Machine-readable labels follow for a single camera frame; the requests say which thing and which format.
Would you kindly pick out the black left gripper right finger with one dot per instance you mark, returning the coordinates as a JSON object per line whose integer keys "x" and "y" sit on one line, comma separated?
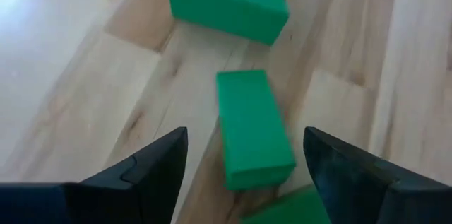
{"x": 370, "y": 195}

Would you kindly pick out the green rectangular block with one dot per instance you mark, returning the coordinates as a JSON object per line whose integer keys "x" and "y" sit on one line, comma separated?
{"x": 254, "y": 128}

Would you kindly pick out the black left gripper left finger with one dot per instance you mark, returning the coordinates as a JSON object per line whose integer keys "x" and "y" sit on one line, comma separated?
{"x": 106, "y": 203}

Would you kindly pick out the large green block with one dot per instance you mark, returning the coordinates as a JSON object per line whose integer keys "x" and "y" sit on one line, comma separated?
{"x": 229, "y": 8}

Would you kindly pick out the green long block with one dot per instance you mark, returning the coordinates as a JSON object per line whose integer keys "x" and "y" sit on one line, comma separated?
{"x": 289, "y": 210}

